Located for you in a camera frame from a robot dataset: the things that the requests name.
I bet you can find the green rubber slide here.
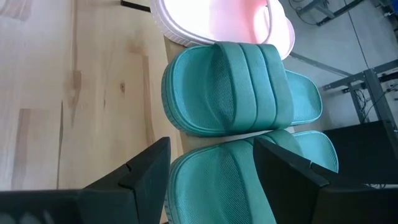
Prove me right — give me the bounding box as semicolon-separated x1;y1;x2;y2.
164;129;340;224
160;42;323;138

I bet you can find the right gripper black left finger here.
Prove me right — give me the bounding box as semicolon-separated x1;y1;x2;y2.
82;136;172;224

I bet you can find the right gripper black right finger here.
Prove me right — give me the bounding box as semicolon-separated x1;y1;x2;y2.
253;138;330;224

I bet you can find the black partition panel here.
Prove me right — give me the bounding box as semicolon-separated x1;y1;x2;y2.
323;120;398;185

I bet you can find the grey metal cart frame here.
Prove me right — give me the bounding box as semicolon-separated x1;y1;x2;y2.
287;0;366;27

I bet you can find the grey metal table frame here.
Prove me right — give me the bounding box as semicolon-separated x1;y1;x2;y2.
322;58;398;150

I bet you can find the pink rubber slide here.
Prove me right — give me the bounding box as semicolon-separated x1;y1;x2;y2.
150;0;296;60

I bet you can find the wooden shelf with black legs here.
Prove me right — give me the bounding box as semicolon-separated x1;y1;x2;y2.
120;0;296;224

